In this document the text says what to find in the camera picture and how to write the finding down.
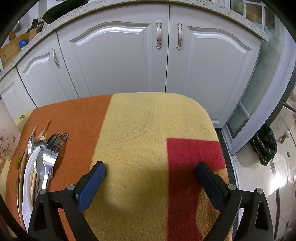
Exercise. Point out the wooden cutting board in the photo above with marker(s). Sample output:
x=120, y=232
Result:
x=11, y=49

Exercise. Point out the hammered metal fork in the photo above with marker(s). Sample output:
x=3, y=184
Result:
x=49, y=158

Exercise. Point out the grey glass sliding door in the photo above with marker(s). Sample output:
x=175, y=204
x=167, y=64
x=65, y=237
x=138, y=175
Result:
x=266, y=111

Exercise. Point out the wooden knife block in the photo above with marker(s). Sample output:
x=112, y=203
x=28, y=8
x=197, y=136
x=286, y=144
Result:
x=34, y=32

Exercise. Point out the pale wooden chopstick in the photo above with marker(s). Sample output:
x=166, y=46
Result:
x=44, y=138
x=41, y=138

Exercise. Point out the blue white packet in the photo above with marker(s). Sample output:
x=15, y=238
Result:
x=22, y=43

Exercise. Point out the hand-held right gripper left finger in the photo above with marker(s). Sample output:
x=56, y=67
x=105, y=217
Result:
x=91, y=187

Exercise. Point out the white plastic spoon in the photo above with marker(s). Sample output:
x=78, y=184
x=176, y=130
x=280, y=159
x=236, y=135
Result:
x=29, y=185

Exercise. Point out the orange yellow printed blanket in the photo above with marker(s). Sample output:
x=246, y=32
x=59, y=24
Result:
x=138, y=127

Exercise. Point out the black trash bag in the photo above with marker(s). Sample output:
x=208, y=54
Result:
x=264, y=146

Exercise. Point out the white paned window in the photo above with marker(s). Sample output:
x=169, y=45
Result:
x=254, y=12

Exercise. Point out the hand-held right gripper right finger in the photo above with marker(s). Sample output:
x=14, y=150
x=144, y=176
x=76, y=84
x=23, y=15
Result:
x=211, y=187

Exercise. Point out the black wok with lid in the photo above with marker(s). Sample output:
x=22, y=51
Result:
x=62, y=15

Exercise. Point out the white cabinet door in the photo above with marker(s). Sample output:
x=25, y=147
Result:
x=13, y=95
x=208, y=76
x=46, y=78
x=115, y=60

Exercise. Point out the metal spoon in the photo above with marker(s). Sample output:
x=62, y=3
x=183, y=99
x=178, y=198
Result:
x=41, y=166
x=41, y=144
x=31, y=144

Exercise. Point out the floral utensil holder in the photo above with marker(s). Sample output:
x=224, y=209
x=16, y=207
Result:
x=8, y=139

